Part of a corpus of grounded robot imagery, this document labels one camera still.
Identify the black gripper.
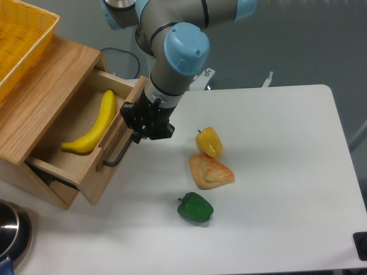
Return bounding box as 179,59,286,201
120,93,175,144

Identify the black drawer handle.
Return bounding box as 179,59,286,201
103,132,135,168

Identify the wooden top drawer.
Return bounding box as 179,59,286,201
26,69,146,209

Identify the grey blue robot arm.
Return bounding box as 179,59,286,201
100,0,257,143

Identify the wooden drawer cabinet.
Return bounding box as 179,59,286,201
1,36,107,210

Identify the yellow toy banana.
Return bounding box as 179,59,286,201
61,90,116,154

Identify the yellow toy bell pepper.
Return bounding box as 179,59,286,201
196,127,223,158

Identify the toy pastry turnover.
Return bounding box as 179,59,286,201
189,154,235,190

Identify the green toy bell pepper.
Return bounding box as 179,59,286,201
177,192,214,223

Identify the yellow plastic basket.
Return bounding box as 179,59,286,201
1,1,60,100

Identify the metal pot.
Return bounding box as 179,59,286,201
1,199,34,269

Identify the black corner object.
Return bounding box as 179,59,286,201
353,231,367,261

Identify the black cable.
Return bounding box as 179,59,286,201
100,47,140,78

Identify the blue pot handle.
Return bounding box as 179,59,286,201
0,257,14,275

